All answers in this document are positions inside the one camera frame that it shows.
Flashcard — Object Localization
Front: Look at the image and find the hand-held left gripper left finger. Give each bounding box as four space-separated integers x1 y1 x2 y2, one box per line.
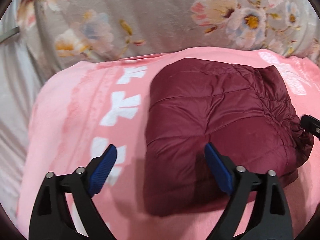
28 144 118 240

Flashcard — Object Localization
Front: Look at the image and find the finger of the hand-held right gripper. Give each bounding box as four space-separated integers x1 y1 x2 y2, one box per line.
299 114 320 139

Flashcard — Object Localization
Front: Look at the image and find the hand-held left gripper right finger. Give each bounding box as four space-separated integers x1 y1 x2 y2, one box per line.
204 143 293 240

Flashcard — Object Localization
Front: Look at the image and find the maroon quilted puffer jacket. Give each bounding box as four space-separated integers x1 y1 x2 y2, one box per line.
144 57 314 217

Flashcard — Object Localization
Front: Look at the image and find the pink fleece blanket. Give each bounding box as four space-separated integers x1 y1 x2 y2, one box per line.
16 47 320 240

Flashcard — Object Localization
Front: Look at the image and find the grey floral bed sheet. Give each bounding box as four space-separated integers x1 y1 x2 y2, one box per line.
0 0 320 230

